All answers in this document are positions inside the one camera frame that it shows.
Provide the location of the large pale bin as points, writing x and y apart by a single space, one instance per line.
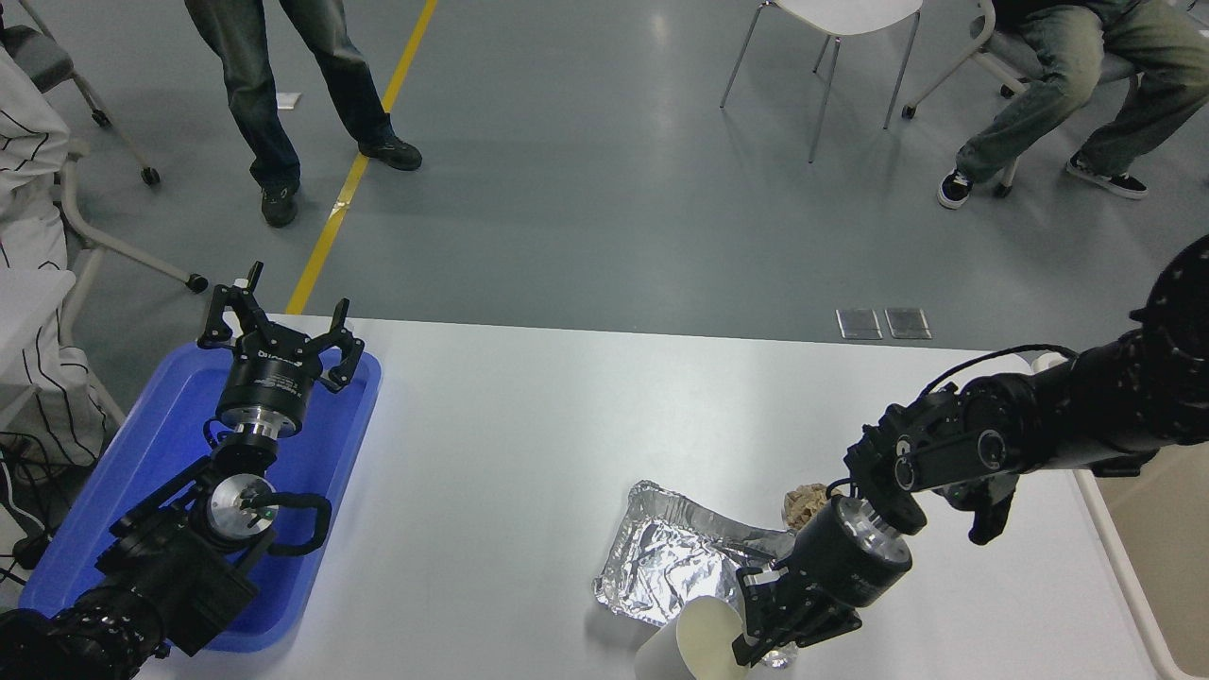
1162 567

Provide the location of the white-legged wheeled chair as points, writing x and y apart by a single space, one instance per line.
1006 47

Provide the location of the white chair with metal legs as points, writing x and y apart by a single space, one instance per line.
850 11

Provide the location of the metal floor plate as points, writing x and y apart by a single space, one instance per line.
908 323
858 324

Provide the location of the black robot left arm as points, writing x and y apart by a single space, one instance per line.
161 567

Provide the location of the blue plastic tray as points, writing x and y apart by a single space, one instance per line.
151 444

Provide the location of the crumpled tan paper ball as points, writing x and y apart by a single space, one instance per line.
803 505

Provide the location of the crumpled foil tray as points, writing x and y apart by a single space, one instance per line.
661 557

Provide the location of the standing person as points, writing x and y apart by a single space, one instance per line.
255 104

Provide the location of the white paper scrap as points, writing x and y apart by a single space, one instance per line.
291 100

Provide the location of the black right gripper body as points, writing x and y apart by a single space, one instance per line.
841 562

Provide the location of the grey wheeled chair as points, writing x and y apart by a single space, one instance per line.
123 247

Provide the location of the seated person in stripes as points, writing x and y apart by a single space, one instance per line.
24 161

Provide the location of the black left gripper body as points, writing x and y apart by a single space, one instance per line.
266 382

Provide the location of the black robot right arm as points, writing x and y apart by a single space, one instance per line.
1115 397

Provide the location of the white paper cup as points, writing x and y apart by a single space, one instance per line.
699 642

